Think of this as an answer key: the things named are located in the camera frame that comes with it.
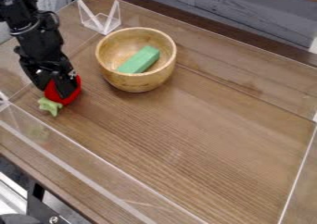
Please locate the clear acrylic front barrier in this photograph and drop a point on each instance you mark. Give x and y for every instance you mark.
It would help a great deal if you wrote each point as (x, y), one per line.
(99, 190)

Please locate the black table leg bracket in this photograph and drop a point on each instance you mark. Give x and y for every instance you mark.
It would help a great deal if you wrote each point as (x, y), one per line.
(38, 209)

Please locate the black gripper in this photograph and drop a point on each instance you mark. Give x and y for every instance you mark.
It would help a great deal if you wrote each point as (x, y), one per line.
(42, 58)

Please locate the red plush strawberry toy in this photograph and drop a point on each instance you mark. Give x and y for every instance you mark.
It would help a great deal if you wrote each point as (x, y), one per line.
(52, 102)

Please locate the wooden bowl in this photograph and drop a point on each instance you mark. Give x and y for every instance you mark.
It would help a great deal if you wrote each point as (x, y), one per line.
(119, 46)

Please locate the clear acrylic corner bracket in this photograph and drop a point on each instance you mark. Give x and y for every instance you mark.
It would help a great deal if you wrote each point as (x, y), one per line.
(103, 23)

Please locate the green rectangular block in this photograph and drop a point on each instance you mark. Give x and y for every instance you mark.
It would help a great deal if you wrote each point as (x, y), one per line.
(141, 61)

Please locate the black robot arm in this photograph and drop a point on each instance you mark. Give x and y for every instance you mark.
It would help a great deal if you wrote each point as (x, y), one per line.
(18, 12)

